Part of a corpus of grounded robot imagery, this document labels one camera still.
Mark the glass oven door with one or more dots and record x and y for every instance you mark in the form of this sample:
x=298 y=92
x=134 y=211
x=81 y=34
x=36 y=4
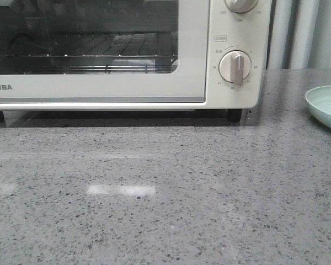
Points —
x=40 y=20

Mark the cream white toaster oven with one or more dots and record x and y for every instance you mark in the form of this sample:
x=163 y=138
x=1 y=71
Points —
x=227 y=31

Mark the upper beige oven knob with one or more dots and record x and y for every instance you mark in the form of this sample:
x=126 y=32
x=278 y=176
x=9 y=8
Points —
x=241 y=6

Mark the lower beige timer knob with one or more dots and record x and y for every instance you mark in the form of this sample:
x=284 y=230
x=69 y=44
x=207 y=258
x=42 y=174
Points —
x=235 y=66

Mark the light green plate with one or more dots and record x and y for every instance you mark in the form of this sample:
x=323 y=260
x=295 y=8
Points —
x=319 y=104

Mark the grey white curtain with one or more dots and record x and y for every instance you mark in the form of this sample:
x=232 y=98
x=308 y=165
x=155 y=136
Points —
x=300 y=35

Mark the metal wire oven rack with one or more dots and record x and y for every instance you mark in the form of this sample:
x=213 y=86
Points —
x=77 y=54

